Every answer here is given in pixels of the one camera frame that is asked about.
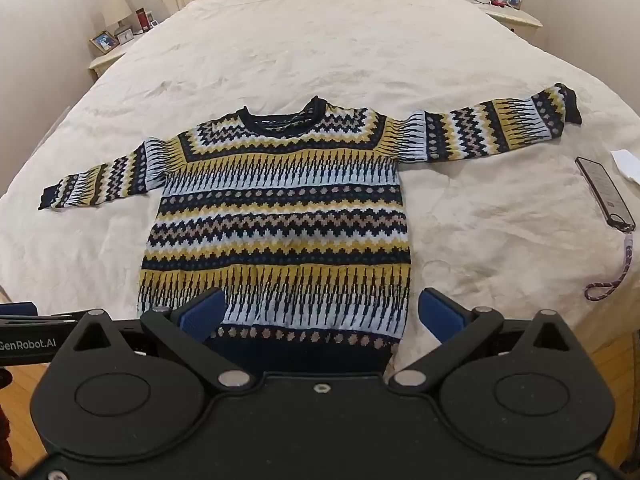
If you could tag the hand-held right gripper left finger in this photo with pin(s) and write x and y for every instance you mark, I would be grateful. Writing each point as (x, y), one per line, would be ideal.
(202, 317)

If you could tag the cream nightstand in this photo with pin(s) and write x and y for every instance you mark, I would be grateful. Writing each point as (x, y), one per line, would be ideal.
(107, 61)
(520, 21)

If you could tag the white shade table lamp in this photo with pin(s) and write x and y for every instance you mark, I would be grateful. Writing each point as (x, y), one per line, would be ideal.
(116, 7)

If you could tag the white tissue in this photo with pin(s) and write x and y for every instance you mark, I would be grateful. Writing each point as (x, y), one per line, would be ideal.
(627, 162)

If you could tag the small silver clock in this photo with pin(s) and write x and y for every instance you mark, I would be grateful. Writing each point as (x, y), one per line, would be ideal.
(125, 36)

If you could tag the gold photo frame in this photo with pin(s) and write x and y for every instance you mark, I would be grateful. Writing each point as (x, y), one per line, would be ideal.
(104, 41)

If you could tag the smartphone in clear case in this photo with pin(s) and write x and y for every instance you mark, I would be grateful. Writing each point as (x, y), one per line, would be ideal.
(602, 192)

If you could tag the patterned knit sweater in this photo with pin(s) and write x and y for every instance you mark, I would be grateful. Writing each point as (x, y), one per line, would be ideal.
(280, 220)

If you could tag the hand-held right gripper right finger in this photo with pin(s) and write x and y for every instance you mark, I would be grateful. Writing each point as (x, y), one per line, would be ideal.
(442, 317)

